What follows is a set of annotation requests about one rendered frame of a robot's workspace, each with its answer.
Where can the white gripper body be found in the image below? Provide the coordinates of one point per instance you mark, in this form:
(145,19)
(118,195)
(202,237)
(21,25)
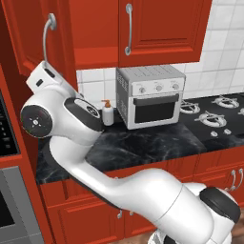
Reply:
(56,75)

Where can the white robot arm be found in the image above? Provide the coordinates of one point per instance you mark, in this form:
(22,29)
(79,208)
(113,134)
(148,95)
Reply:
(139,193)

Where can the red open cabinet door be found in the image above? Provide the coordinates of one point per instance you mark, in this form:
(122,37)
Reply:
(28,35)

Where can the red tall appliance cabinet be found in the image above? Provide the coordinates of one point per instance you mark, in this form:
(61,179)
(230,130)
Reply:
(27,165)

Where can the red closed cabinet door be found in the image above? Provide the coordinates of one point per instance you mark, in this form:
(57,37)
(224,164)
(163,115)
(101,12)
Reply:
(168,28)

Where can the red base cabinet door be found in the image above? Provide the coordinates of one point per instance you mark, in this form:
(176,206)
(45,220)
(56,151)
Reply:
(82,225)
(136,227)
(216,181)

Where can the white soap dispenser bottle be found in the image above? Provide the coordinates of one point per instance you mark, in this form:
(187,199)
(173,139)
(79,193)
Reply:
(108,115)

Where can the black built-in microwave oven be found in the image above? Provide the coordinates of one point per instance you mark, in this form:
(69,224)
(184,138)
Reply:
(5,130)

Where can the silver toaster oven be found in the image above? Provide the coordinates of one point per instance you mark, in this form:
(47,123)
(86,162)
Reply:
(152,105)

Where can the red drawer front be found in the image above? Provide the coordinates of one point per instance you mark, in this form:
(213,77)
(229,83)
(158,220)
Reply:
(178,166)
(219,160)
(60,192)

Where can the grey built-in oven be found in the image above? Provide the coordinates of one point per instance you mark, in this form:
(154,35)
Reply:
(16,209)

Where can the black gas hob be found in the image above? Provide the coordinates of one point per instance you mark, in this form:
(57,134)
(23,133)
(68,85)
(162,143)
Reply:
(219,120)

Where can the red wall cabinet carcass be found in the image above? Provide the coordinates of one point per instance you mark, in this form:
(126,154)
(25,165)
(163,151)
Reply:
(95,31)

